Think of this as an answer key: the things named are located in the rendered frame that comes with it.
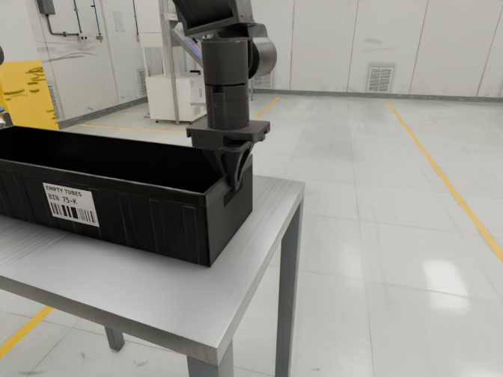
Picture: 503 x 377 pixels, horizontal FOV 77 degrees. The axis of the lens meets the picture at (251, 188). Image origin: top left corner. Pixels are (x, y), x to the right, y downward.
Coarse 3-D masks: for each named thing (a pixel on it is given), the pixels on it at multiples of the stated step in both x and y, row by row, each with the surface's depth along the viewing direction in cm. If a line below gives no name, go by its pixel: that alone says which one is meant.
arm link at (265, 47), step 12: (240, 0) 35; (240, 12) 35; (216, 24) 37; (228, 24) 36; (240, 24) 37; (252, 24) 41; (192, 36) 40; (252, 36) 42; (264, 36) 45; (264, 48) 43; (264, 60) 43; (276, 60) 47; (252, 72) 43; (264, 72) 46
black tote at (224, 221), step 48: (0, 144) 69; (48, 144) 70; (96, 144) 65; (144, 144) 60; (0, 192) 54; (48, 192) 50; (96, 192) 46; (144, 192) 43; (192, 192) 40; (240, 192) 51; (144, 240) 46; (192, 240) 43
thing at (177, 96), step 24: (144, 0) 390; (168, 0) 393; (144, 24) 402; (168, 24) 391; (144, 48) 417; (168, 48) 403; (192, 48) 407; (168, 72) 488; (192, 72) 463; (168, 96) 434; (192, 96) 433; (192, 120) 441
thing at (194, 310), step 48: (288, 192) 66; (0, 240) 50; (48, 240) 50; (96, 240) 50; (240, 240) 50; (288, 240) 74; (0, 288) 44; (48, 288) 40; (96, 288) 40; (144, 288) 40; (192, 288) 40; (240, 288) 40; (288, 288) 80; (144, 336) 36; (192, 336) 34; (288, 336) 86
